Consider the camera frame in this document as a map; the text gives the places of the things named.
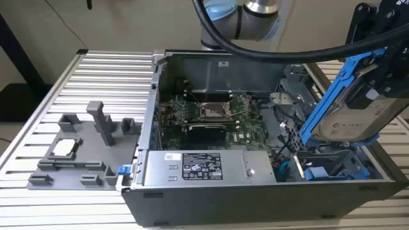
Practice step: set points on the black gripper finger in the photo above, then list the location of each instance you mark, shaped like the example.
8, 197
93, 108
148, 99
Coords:
394, 76
358, 24

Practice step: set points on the hard disk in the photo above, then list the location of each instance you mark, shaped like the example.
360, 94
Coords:
345, 124

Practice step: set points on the grey metal disk bay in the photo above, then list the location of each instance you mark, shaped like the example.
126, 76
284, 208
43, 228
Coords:
289, 98

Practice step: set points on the blue disk carrier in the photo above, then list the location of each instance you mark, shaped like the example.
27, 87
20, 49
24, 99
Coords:
316, 173

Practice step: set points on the locking lever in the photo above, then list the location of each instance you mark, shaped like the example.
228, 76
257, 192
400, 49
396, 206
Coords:
241, 99

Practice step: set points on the green motherboard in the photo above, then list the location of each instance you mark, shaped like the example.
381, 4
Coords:
252, 127

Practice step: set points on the CPU socket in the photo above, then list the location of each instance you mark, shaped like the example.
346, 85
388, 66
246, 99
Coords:
210, 112

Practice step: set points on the black graphics card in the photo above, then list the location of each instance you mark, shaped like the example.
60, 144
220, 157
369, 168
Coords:
205, 134

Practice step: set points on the black open PC case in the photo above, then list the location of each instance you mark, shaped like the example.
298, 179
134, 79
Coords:
224, 206

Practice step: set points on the silver power supply unit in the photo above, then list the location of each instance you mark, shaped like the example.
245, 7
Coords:
160, 172

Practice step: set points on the small black hanging object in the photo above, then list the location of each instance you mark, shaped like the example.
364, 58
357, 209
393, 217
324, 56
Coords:
89, 4

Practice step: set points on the black table corner cap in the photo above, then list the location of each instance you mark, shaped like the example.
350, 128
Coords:
82, 51

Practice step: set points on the blue case latch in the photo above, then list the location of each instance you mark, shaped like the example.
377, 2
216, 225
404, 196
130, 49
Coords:
124, 170

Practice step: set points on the grey parts rack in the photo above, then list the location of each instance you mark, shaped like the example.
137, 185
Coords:
92, 148

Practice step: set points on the silver CPU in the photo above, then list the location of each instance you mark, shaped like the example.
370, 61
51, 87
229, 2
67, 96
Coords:
65, 146

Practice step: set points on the black desk frame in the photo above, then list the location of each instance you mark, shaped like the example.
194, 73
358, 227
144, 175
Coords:
19, 103

